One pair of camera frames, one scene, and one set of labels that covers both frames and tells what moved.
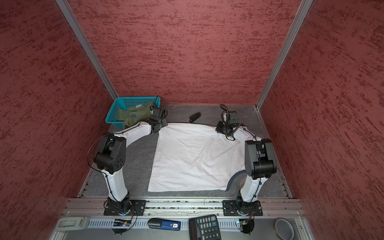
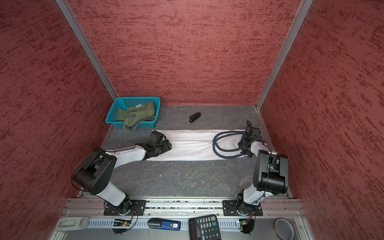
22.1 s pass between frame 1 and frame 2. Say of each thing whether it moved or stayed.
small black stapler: stayed
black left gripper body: moved
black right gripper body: moved
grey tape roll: stayed
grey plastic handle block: stayed
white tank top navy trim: moved
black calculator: stayed
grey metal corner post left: stayed
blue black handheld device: stayed
